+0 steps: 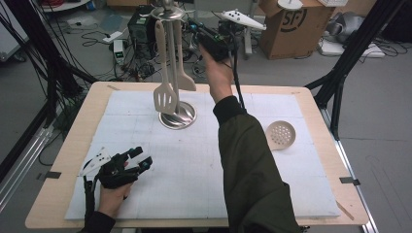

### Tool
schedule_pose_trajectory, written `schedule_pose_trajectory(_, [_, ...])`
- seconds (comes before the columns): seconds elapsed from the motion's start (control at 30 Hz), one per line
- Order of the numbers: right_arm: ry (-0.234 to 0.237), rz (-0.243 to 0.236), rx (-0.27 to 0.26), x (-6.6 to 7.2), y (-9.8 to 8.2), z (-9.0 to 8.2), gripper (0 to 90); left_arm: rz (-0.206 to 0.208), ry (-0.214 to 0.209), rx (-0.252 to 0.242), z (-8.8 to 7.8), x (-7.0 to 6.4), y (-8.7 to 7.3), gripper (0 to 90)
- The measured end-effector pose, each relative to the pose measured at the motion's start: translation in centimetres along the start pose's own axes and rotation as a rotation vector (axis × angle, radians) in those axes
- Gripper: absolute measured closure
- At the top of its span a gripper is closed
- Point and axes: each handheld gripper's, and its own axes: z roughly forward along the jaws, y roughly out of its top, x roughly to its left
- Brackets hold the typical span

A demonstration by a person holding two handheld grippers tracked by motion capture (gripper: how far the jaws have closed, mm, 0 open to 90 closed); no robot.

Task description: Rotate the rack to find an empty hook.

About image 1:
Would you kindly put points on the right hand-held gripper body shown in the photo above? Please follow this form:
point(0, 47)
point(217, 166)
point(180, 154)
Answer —
point(217, 43)

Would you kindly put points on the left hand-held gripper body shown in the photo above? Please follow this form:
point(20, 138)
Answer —
point(115, 174)

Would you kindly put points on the solid beige spatula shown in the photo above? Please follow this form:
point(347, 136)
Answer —
point(186, 82)

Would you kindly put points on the metal utensil stand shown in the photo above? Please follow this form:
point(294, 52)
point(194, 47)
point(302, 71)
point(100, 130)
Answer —
point(184, 118)

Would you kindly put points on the slotted beige spatula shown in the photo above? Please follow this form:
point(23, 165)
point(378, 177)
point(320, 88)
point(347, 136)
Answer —
point(165, 97)

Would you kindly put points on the beige skimmer spoon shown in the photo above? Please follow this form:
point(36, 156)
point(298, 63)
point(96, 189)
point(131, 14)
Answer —
point(280, 134)

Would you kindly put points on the person's left hand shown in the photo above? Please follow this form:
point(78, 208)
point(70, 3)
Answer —
point(111, 202)

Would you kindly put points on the person's right hand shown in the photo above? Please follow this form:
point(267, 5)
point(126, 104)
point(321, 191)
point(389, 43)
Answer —
point(218, 77)

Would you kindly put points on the grey metal stand leg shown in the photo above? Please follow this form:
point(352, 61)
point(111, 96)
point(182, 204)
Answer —
point(248, 45)

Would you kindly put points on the black round stool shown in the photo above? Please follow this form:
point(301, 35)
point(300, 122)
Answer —
point(196, 69)

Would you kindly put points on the white foam mat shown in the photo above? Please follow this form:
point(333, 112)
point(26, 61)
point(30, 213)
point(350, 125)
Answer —
point(181, 181)

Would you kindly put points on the black computer tower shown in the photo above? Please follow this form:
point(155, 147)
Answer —
point(142, 35)

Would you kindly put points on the black tape strip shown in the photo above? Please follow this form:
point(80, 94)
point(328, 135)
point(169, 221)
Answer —
point(51, 175)
point(349, 181)

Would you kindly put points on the cardboard box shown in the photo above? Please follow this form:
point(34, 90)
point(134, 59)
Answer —
point(291, 42)

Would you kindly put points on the small white device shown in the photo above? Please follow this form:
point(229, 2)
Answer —
point(119, 51)

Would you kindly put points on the white power strip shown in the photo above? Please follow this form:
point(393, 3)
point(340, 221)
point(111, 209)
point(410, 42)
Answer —
point(112, 37)

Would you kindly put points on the white round disc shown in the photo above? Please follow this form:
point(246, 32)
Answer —
point(290, 4)

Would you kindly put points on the white flat panel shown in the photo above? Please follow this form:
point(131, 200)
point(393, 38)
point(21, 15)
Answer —
point(336, 48)

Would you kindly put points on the white round table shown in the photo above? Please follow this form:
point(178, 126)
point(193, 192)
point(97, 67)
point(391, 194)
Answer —
point(64, 6)

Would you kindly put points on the grey machine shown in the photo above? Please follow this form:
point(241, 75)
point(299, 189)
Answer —
point(346, 26)

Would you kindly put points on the brown tape strip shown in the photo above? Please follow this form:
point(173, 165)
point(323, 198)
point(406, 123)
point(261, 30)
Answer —
point(345, 210)

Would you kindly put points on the aluminium rail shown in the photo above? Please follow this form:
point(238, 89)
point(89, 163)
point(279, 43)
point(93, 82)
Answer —
point(19, 174)
point(360, 194)

